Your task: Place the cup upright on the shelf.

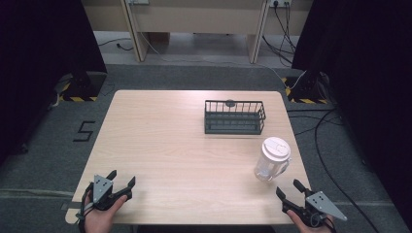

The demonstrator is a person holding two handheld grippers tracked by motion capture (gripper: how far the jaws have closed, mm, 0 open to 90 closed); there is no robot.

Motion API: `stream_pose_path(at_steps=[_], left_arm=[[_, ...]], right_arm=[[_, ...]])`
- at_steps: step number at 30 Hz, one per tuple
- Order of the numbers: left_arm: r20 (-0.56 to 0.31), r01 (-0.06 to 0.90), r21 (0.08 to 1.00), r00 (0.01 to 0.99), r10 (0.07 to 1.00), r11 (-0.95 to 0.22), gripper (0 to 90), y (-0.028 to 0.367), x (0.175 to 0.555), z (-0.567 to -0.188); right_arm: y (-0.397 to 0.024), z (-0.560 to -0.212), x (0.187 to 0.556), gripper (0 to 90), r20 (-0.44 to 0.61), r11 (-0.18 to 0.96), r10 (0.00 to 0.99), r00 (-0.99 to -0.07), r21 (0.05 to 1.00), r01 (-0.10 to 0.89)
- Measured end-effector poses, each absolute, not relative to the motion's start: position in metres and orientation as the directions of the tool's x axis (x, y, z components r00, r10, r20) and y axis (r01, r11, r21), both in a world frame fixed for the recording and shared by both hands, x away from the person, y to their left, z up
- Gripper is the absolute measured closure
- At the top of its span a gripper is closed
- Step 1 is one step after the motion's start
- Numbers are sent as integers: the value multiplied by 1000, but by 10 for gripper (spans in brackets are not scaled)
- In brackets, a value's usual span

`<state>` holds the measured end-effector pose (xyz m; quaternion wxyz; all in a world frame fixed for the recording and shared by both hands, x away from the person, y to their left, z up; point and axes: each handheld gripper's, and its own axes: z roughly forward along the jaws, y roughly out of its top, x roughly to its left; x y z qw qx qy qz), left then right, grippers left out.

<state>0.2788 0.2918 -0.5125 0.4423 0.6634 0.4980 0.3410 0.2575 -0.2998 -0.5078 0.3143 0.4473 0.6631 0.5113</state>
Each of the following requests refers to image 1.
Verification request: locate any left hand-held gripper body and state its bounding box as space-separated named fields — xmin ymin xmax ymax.
xmin=89 ymin=174 xmax=133 ymax=212

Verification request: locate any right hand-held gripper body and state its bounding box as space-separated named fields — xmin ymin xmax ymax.
xmin=282 ymin=190 xmax=348 ymax=229

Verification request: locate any clear plastic cup white lid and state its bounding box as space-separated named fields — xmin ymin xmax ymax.
xmin=254 ymin=136 xmax=292 ymax=183

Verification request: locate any black wire basket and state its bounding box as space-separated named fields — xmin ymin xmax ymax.
xmin=203 ymin=99 xmax=267 ymax=136

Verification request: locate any person's right hand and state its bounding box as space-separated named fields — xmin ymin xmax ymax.
xmin=286 ymin=209 xmax=336 ymax=233

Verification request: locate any person's left hand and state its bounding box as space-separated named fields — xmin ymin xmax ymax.
xmin=83 ymin=194 xmax=128 ymax=233

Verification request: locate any black stand base hazard tape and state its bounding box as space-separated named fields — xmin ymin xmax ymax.
xmin=53 ymin=71 xmax=108 ymax=103
xmin=281 ymin=71 xmax=329 ymax=105

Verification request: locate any black curtain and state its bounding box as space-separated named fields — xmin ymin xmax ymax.
xmin=0 ymin=0 xmax=108 ymax=166
xmin=291 ymin=0 xmax=412 ymax=224

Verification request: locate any beige wooden desk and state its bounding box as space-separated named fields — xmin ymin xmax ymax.
xmin=81 ymin=0 xmax=315 ymax=64

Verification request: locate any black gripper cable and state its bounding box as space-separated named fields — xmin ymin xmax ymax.
xmin=75 ymin=182 xmax=95 ymax=233

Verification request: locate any black cable bundle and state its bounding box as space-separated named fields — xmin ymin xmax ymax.
xmin=261 ymin=1 xmax=297 ymax=68

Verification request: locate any white wall socket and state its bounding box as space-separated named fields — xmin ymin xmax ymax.
xmin=269 ymin=0 xmax=292 ymax=9

